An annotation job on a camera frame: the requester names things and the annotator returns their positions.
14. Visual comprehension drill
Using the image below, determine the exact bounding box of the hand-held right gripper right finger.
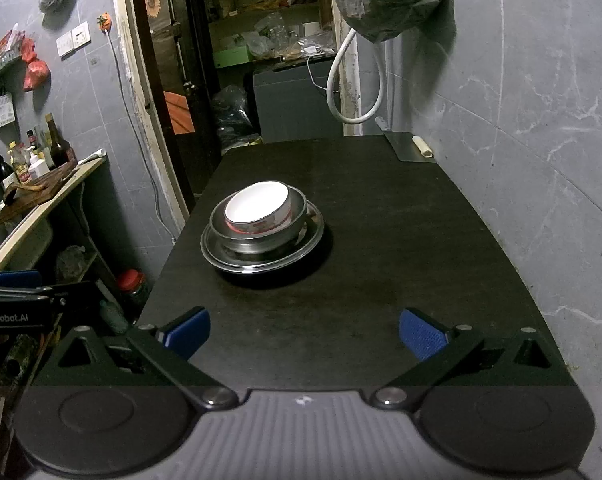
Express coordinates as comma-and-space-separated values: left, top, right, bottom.
372, 307, 579, 409

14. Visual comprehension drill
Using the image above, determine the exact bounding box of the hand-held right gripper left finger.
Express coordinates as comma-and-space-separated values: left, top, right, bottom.
28, 306, 237, 411

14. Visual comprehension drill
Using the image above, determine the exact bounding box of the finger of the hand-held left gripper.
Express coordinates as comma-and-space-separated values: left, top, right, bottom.
0, 270, 43, 291
0, 281, 98, 312

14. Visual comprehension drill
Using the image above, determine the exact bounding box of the medium steel plate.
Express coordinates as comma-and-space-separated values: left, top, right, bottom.
204, 201, 324, 267

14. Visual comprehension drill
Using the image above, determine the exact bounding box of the large steel plate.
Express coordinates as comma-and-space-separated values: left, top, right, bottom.
200, 203, 327, 276

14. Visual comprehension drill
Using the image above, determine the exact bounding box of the steel bowl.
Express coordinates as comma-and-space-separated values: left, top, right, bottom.
209, 185, 308, 255

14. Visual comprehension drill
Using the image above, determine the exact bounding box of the white patterned bowl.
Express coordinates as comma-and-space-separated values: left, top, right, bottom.
223, 181, 293, 236

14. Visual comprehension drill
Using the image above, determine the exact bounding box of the small steel plate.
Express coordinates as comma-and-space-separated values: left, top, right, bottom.
208, 199, 321, 260

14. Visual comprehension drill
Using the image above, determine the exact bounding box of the dark lumpy sack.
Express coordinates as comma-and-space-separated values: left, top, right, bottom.
56, 245, 99, 286

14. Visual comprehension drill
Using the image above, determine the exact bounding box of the green bottle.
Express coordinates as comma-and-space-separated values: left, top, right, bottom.
99, 300, 129, 336

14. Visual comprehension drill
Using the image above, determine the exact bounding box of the red lid jar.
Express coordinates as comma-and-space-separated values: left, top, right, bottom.
117, 269, 152, 313

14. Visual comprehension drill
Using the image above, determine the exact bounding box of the wooden side counter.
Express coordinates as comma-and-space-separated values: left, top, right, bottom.
0, 155, 106, 273

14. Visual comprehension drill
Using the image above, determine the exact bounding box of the wooden cutting board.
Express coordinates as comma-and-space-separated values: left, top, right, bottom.
0, 160, 79, 226

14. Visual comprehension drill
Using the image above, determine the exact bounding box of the dark pump bottle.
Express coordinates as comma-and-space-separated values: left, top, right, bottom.
0, 154, 19, 193

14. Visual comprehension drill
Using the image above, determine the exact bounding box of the small white bottle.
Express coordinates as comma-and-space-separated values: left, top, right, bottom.
28, 152, 49, 180

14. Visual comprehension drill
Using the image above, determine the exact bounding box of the bottle with yellow cap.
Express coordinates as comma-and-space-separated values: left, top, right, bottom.
7, 141, 32, 183

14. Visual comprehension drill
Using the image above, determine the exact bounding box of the tall dark sauce bottle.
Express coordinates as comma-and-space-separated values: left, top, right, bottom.
45, 112, 72, 168

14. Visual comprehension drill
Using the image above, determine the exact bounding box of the orange sheet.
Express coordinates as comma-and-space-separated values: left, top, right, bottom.
163, 91, 190, 135

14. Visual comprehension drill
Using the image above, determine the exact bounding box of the grey cabinet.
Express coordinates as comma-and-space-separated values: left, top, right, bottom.
252, 55, 344, 144

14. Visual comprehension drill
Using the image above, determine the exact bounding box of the dark door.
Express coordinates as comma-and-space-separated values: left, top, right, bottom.
141, 0, 207, 196

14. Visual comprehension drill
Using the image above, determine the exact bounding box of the green box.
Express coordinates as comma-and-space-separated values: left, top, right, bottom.
215, 46, 254, 68

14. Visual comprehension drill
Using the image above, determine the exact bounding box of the cluttered wooden shelf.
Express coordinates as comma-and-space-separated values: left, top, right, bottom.
201, 0, 334, 68

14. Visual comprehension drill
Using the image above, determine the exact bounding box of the white wall cable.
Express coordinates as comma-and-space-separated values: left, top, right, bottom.
106, 34, 179, 246

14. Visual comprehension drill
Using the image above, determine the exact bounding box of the white wall calendar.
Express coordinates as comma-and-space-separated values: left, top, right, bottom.
0, 92, 18, 130

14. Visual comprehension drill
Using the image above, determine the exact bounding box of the cleaver with pale handle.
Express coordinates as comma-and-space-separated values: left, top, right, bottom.
383, 131, 436, 163

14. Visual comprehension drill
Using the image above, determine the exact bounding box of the pale door frame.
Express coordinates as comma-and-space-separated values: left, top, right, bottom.
108, 0, 362, 231

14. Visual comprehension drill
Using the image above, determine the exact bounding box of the wall rack with packets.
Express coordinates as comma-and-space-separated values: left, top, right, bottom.
0, 22, 26, 93

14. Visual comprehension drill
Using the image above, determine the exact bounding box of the white wall switch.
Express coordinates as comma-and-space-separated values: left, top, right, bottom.
56, 21, 92, 59

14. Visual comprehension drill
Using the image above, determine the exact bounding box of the white hose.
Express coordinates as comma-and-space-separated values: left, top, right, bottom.
327, 27, 386, 125

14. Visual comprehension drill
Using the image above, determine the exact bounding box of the white charger with cable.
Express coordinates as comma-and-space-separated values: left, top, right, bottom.
301, 46, 332, 92

